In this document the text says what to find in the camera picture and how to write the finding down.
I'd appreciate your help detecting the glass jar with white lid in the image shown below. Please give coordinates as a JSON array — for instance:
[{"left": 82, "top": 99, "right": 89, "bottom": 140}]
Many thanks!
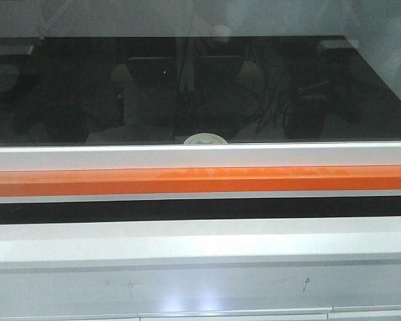
[{"left": 183, "top": 132, "right": 227, "bottom": 144}]

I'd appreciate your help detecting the fume hood sash orange handle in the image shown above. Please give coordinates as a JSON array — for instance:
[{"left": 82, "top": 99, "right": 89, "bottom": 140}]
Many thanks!
[{"left": 0, "top": 0, "right": 401, "bottom": 225}]

